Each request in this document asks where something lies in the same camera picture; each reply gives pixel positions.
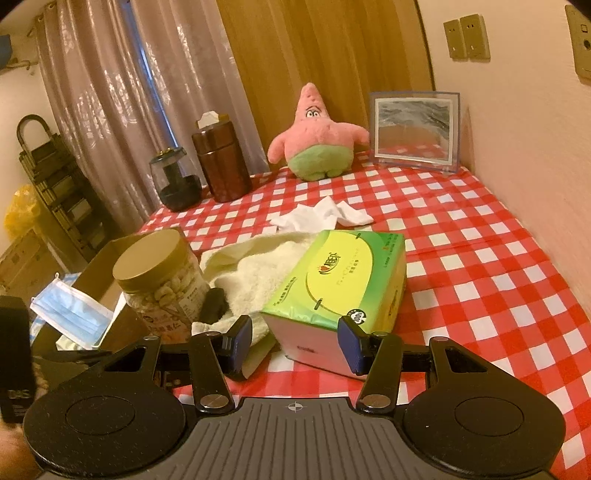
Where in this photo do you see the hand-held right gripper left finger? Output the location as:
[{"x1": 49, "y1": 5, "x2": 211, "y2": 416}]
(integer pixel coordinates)
[{"x1": 95, "y1": 315, "x2": 254, "y2": 415}]

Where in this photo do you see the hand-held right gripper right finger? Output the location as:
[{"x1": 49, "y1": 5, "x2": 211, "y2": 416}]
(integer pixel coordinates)
[{"x1": 337, "y1": 316, "x2": 497, "y2": 415}]

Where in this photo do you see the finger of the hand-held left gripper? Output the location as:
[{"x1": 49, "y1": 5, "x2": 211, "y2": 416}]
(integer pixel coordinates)
[{"x1": 33, "y1": 349, "x2": 112, "y2": 365}]

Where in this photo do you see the blue face mask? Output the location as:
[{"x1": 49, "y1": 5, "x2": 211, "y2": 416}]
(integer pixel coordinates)
[{"x1": 30, "y1": 274, "x2": 115, "y2": 350}]

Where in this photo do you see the green tissue pack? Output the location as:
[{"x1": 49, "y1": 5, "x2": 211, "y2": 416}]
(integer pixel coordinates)
[{"x1": 259, "y1": 229, "x2": 407, "y2": 379}]

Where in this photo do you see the pale green towel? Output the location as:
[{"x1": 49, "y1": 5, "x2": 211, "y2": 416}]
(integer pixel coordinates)
[{"x1": 191, "y1": 232, "x2": 324, "y2": 381}]

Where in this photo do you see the shallow cardboard box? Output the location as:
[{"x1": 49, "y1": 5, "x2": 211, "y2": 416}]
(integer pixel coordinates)
[{"x1": 30, "y1": 235, "x2": 155, "y2": 370}]

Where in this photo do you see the white cloth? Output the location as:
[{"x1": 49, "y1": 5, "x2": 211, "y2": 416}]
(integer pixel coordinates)
[{"x1": 270, "y1": 196, "x2": 372, "y2": 232}]

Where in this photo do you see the brown cardboard carton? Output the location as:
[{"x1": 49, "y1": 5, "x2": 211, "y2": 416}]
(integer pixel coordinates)
[{"x1": 0, "y1": 228, "x2": 65, "y2": 301}]

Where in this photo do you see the cashew nut jar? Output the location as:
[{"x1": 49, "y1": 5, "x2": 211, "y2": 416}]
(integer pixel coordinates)
[{"x1": 112, "y1": 228, "x2": 212, "y2": 344}]

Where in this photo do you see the yellow plastic bag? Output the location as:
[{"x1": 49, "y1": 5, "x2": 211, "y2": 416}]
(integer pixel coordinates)
[{"x1": 4, "y1": 185, "x2": 40, "y2": 236}]

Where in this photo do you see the red checkered tablecloth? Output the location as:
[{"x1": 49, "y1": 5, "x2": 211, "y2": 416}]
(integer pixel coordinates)
[{"x1": 139, "y1": 152, "x2": 591, "y2": 480}]

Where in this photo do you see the dark glass jar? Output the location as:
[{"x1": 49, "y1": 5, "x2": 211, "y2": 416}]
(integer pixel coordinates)
[{"x1": 148, "y1": 147, "x2": 202, "y2": 213}]

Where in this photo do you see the black folding rack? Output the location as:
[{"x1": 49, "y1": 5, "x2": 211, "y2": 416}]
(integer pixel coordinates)
[{"x1": 17, "y1": 114, "x2": 116, "y2": 250}]

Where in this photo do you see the brown cylindrical canister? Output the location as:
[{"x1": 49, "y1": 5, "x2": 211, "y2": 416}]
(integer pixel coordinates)
[{"x1": 191, "y1": 121, "x2": 253, "y2": 204}]

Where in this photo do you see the pink starfish plush toy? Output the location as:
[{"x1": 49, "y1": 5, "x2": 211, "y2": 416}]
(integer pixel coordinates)
[{"x1": 267, "y1": 83, "x2": 370, "y2": 182}]

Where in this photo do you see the patterned sheer curtain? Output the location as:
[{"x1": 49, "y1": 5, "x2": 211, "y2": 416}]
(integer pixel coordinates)
[{"x1": 37, "y1": 0, "x2": 271, "y2": 232}]

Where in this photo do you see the wooden door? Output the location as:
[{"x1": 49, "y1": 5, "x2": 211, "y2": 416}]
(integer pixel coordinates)
[{"x1": 217, "y1": 0, "x2": 437, "y2": 174}]

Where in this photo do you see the clear picture frame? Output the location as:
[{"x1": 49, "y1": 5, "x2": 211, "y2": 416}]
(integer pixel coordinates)
[{"x1": 368, "y1": 91, "x2": 461, "y2": 174}]

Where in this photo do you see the wall switch plate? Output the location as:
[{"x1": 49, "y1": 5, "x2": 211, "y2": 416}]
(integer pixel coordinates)
[
  {"x1": 460, "y1": 14, "x2": 491, "y2": 59},
  {"x1": 443, "y1": 18, "x2": 467, "y2": 61}
]

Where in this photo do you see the wall socket plate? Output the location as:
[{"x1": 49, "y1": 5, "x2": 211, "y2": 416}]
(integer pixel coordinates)
[{"x1": 566, "y1": 4, "x2": 591, "y2": 84}]

